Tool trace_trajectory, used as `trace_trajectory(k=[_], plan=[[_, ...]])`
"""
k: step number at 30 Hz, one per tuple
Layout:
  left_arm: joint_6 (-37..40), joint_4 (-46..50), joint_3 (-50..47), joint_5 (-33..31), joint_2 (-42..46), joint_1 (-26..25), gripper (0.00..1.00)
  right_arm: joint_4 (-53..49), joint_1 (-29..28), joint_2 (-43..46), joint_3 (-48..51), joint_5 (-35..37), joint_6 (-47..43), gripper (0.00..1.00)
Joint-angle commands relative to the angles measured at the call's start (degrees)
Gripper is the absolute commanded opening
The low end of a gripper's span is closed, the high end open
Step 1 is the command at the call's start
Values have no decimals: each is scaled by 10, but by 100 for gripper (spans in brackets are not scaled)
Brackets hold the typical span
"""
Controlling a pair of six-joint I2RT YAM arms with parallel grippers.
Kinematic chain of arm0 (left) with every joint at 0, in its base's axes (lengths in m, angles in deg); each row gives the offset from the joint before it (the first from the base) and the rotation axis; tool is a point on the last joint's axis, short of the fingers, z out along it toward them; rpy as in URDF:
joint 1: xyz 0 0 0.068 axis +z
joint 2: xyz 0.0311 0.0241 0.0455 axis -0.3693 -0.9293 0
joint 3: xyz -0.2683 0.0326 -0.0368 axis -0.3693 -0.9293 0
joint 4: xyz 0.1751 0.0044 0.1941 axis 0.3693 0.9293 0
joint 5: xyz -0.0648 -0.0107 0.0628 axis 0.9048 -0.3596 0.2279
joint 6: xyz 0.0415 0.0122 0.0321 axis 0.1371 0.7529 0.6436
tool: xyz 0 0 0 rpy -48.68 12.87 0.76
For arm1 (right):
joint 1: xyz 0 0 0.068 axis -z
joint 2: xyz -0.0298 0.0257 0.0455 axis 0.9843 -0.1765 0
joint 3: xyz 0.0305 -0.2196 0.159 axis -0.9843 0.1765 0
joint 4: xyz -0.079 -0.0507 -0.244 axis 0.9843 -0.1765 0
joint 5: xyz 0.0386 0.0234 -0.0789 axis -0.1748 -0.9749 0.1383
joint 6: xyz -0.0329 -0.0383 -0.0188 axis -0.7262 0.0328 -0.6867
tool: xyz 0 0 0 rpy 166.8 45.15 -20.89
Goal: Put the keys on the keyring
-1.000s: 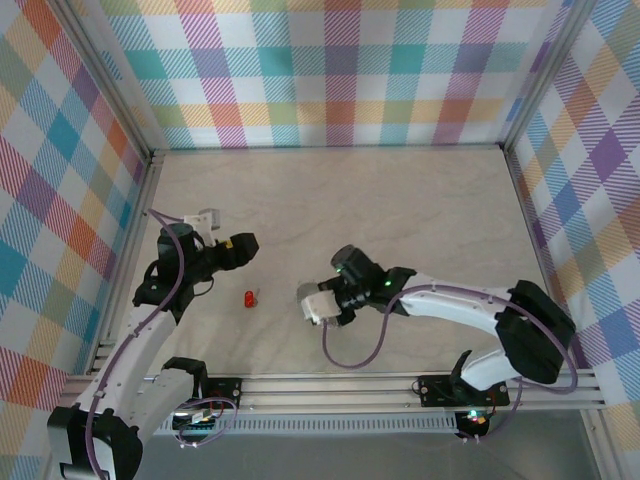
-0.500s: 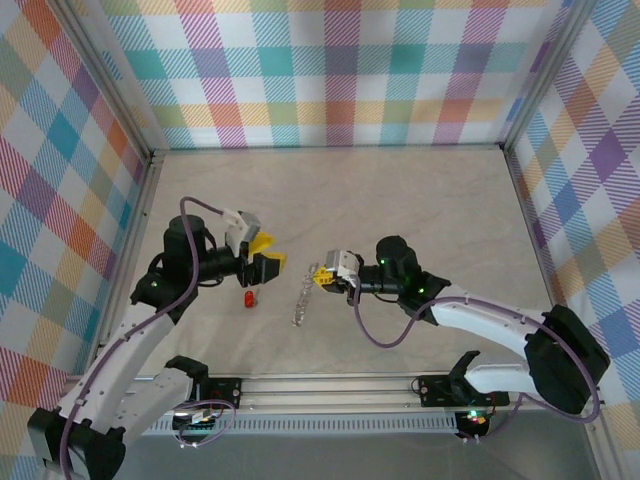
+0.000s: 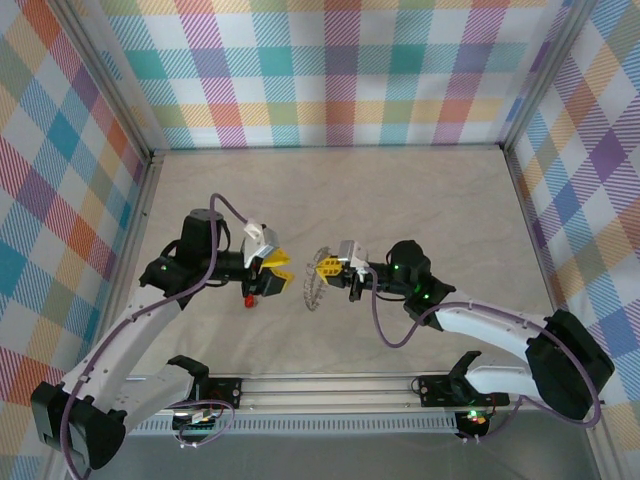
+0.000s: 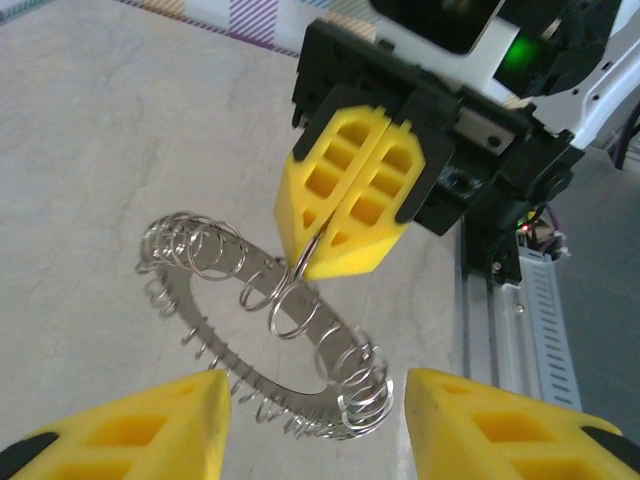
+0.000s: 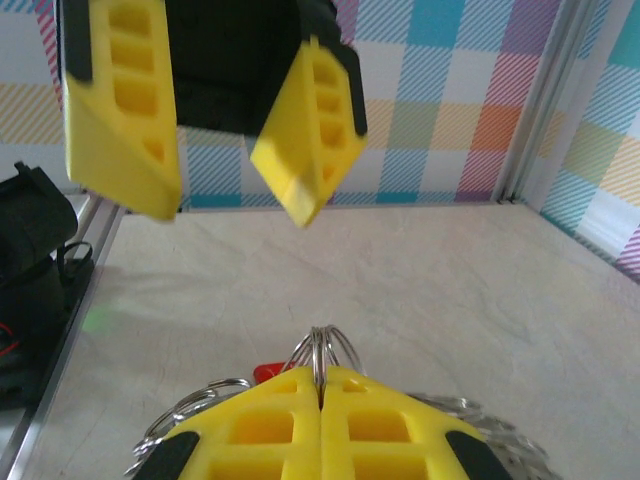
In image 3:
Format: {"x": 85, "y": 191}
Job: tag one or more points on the small red-capped key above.
{"x": 250, "y": 301}

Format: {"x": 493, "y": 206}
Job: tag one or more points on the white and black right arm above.
{"x": 490, "y": 320}

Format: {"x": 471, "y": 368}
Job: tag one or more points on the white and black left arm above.
{"x": 125, "y": 340}

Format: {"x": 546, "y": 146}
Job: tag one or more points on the small circuit board with led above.
{"x": 475, "y": 420}

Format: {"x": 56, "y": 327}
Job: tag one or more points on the grey metal sheet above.
{"x": 325, "y": 460}

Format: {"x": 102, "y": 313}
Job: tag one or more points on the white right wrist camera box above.
{"x": 354, "y": 255}

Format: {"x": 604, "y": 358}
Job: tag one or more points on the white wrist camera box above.
{"x": 260, "y": 242}
{"x": 354, "y": 255}

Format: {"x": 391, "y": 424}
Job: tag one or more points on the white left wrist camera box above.
{"x": 260, "y": 242}

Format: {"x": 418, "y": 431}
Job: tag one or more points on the aluminium frame rail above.
{"x": 145, "y": 200}

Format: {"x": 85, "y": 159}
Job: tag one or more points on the aluminium frame corner post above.
{"x": 546, "y": 75}
{"x": 107, "y": 75}

